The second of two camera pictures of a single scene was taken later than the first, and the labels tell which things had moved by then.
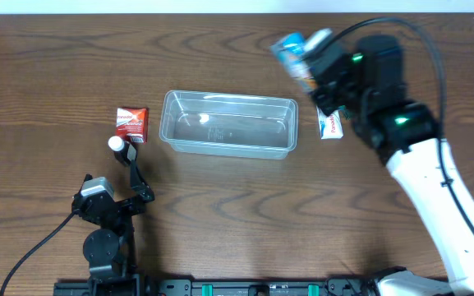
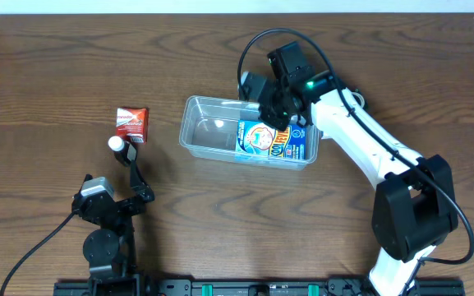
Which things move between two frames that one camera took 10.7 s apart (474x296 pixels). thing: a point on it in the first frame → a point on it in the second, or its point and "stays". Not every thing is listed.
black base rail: (163, 287) stays
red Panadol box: (132, 124) stays
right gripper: (325, 76) → (275, 108)
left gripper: (123, 205) stays
